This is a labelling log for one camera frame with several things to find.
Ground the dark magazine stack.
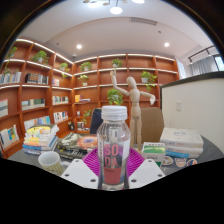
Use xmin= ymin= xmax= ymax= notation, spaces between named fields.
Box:
xmin=54 ymin=132 xmax=100 ymax=160

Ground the wooden shelf unit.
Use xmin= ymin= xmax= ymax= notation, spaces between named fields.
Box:
xmin=0 ymin=37 xmax=181 ymax=159

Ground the grey curtain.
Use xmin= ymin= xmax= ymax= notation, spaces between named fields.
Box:
xmin=190 ymin=57 xmax=218 ymax=77

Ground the round sticker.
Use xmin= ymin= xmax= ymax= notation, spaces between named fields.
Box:
xmin=162 ymin=155 xmax=175 ymax=167
xmin=174 ymin=157 xmax=188 ymax=168
xmin=186 ymin=158 xmax=199 ymax=167

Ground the tan chair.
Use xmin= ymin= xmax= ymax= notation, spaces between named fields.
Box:
xmin=139 ymin=106 xmax=165 ymax=144

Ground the window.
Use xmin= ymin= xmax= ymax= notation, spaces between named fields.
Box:
xmin=214 ymin=54 xmax=224 ymax=72

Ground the yellow striped cartoon mug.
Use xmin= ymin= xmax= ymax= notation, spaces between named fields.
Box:
xmin=37 ymin=150 xmax=70 ymax=177

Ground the clear plastic water bottle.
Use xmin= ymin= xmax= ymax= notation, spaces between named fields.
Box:
xmin=96 ymin=105 xmax=132 ymax=192

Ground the blue book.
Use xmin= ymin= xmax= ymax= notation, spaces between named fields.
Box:
xmin=165 ymin=150 xmax=201 ymax=160

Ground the dark blue chair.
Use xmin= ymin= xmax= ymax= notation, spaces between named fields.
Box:
xmin=89 ymin=107 xmax=104 ymax=135

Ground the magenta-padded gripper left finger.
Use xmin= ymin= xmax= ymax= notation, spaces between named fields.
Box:
xmin=60 ymin=147 xmax=101 ymax=190

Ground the branched ceiling lamp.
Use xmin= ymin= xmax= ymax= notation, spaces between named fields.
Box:
xmin=82 ymin=0 xmax=146 ymax=16

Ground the thick white book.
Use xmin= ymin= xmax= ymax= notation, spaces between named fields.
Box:
xmin=159 ymin=127 xmax=205 ymax=148

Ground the black overhead rail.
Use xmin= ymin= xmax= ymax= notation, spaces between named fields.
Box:
xmin=188 ymin=45 xmax=219 ymax=64

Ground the ceiling air vent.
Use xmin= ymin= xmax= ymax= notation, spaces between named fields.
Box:
xmin=129 ymin=16 xmax=158 ymax=27

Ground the small green white box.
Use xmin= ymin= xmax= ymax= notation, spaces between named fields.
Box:
xmin=141 ymin=141 xmax=167 ymax=168

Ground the wooden artist mannequin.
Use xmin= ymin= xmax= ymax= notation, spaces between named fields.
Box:
xmin=109 ymin=68 xmax=157 ymax=149

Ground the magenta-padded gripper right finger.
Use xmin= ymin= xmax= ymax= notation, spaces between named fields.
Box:
xmin=127 ymin=147 xmax=167 ymax=190

